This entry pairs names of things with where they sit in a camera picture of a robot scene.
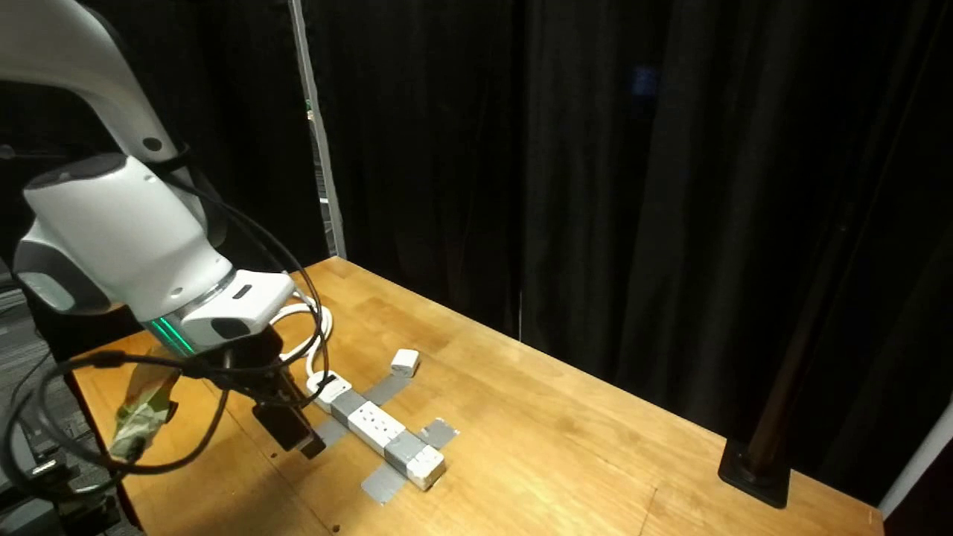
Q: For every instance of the black curtain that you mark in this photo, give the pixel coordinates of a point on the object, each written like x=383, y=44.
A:
x=597, y=149

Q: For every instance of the black floor equipment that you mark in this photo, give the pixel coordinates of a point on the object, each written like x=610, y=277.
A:
x=30, y=496

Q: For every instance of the white power strip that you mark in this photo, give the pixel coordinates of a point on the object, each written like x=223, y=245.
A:
x=383, y=429

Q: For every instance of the white charger head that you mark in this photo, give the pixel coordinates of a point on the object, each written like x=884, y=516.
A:
x=405, y=362

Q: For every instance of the grey metal pole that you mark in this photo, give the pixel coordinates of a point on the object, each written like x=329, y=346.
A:
x=320, y=149

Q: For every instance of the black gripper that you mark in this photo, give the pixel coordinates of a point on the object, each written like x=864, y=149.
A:
x=262, y=377

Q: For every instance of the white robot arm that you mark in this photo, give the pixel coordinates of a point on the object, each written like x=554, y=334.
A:
x=121, y=228

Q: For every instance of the yellow-taped wrist camera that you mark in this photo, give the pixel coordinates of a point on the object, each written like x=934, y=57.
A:
x=141, y=420

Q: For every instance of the white slanted pole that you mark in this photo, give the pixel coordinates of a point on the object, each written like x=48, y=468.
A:
x=923, y=452

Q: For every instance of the black post with base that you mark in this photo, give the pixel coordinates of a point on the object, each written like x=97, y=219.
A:
x=758, y=467

